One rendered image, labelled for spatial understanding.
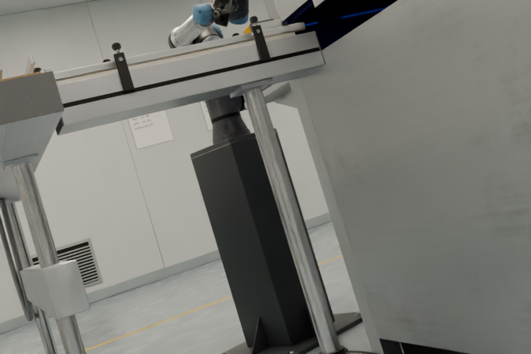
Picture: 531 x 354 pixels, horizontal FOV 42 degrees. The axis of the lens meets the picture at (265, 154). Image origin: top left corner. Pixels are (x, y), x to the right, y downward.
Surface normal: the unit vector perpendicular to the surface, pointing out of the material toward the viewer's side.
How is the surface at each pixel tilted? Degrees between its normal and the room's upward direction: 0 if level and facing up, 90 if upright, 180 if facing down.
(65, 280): 90
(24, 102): 90
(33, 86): 90
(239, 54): 90
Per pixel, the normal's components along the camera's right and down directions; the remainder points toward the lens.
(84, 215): 0.37, -0.15
